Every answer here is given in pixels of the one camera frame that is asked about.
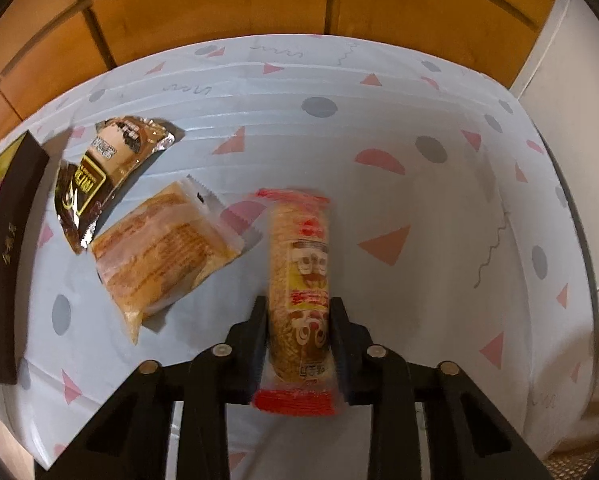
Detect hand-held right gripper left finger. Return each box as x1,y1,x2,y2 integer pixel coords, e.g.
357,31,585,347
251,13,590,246
34,295,269,480

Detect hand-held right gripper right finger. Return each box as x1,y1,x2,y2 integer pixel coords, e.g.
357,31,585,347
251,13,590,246
329,297,550,480

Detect rice cracker packet red ends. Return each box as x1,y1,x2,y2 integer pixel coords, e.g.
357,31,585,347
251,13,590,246
252,187,340,417

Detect black box gold interior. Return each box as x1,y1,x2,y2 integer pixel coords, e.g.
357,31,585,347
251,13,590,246
0,130,50,386

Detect clear wrapped bread packet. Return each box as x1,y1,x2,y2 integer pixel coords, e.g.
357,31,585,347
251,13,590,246
89,174,262,346

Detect white patterned table cover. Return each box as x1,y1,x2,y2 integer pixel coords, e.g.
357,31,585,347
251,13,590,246
0,34,599,471

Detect brown snack packet yellow print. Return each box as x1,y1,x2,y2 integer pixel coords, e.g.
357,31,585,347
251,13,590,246
54,116,185,255

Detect woven mat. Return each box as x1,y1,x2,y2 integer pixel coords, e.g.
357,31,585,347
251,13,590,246
544,440,599,480

